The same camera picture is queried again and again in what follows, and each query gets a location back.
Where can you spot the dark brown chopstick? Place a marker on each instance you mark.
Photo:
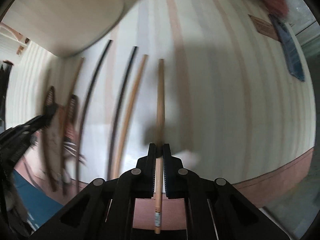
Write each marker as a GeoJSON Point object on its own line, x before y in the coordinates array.
{"type": "Point", "coordinates": [84, 113]}
{"type": "Point", "coordinates": [118, 110]}

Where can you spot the light bamboo chopstick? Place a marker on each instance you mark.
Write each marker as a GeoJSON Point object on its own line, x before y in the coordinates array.
{"type": "Point", "coordinates": [64, 126]}
{"type": "Point", "coordinates": [115, 167]}
{"type": "Point", "coordinates": [160, 122]}

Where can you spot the brown card label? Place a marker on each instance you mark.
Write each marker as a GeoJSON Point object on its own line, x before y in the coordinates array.
{"type": "Point", "coordinates": [264, 27]}

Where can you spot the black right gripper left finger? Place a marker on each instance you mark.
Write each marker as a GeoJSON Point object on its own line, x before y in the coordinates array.
{"type": "Point", "coordinates": [150, 169]}

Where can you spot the blue cabinet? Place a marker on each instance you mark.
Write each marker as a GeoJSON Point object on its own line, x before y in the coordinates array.
{"type": "Point", "coordinates": [40, 208]}

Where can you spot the beige utensil holder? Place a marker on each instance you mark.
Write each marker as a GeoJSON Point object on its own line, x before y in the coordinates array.
{"type": "Point", "coordinates": [63, 27]}

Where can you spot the blue smartphone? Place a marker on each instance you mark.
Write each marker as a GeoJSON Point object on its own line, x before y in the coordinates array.
{"type": "Point", "coordinates": [293, 62]}

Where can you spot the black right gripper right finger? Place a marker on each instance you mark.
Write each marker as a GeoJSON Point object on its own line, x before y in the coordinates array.
{"type": "Point", "coordinates": [168, 170]}

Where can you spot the red round object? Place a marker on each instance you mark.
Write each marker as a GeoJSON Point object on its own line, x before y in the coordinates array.
{"type": "Point", "coordinates": [277, 7]}

